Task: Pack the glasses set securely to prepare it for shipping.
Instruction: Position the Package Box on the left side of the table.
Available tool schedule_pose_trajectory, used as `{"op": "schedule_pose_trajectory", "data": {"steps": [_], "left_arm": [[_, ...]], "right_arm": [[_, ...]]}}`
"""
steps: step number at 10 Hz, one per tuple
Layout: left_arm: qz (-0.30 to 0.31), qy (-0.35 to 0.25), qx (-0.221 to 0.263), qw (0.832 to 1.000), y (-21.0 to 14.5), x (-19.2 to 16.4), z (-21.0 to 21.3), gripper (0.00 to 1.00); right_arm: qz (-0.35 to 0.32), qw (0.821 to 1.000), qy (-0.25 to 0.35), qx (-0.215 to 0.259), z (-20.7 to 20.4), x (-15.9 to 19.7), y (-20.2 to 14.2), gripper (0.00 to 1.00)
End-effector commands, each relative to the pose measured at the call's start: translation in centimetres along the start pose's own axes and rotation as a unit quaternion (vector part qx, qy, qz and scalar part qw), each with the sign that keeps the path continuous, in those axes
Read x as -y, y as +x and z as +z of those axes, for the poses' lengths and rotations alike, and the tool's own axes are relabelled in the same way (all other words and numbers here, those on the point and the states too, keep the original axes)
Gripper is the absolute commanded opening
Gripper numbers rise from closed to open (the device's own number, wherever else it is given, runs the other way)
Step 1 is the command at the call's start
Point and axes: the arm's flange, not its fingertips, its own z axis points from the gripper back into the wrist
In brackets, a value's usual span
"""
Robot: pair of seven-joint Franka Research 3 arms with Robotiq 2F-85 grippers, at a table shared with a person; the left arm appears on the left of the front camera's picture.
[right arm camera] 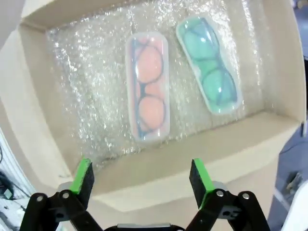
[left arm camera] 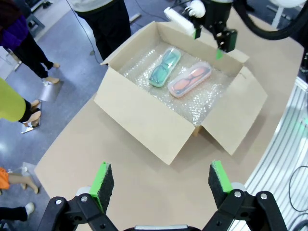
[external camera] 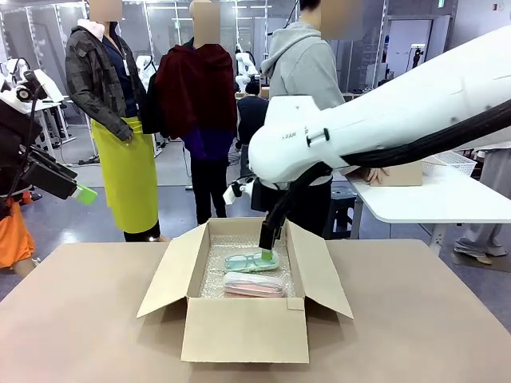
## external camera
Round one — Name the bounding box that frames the white work table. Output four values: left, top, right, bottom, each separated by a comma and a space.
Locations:
346, 166, 511, 257

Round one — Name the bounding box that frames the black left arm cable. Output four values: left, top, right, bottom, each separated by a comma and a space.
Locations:
7, 83, 43, 200

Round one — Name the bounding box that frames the large open cardboard box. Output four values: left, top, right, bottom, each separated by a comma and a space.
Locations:
136, 216, 355, 365

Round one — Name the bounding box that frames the clear bubble wrap sheet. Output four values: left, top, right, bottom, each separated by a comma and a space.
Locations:
198, 234, 297, 299

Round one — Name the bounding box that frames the person right hand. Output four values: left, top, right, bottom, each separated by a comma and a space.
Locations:
366, 167, 391, 185

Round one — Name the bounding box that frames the mint green glasses case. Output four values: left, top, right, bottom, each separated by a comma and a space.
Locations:
223, 251, 279, 274

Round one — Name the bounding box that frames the pink glasses case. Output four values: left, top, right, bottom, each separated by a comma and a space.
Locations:
222, 271, 288, 298

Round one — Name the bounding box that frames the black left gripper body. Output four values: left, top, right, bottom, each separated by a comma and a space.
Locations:
0, 100, 43, 177

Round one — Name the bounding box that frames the white background desk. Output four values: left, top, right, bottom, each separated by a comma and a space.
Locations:
38, 98, 77, 155

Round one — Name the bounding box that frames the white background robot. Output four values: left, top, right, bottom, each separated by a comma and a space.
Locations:
233, 49, 260, 96

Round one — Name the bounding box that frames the small open cardboard box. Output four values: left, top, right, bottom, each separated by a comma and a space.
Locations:
346, 160, 424, 188

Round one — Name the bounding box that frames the person in gray hoodie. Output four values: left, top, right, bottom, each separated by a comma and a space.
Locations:
259, 0, 347, 240

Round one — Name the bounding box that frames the gray plastic step stool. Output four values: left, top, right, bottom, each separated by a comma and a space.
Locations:
239, 142, 253, 179

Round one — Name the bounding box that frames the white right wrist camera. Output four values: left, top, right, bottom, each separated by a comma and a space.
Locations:
222, 179, 256, 207

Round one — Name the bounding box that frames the seated person in black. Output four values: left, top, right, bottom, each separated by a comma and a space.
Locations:
236, 81, 270, 145

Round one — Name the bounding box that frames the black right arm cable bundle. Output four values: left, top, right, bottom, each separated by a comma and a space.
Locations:
261, 114, 511, 225

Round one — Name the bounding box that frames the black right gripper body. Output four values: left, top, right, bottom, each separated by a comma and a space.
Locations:
250, 180, 281, 214

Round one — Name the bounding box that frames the white plastic mesh basket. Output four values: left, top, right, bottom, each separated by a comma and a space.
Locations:
422, 154, 478, 177

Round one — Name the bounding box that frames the black plastic stool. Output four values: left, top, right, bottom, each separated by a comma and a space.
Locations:
323, 184, 357, 240

